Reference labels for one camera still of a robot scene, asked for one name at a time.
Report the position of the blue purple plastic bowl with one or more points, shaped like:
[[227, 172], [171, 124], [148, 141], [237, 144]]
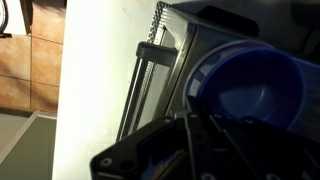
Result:
[[247, 78]]

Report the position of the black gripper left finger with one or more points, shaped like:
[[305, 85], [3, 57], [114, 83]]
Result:
[[160, 150]]

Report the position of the silver toaster oven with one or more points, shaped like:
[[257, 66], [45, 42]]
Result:
[[182, 33]]

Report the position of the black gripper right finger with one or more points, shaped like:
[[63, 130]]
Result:
[[221, 148]]

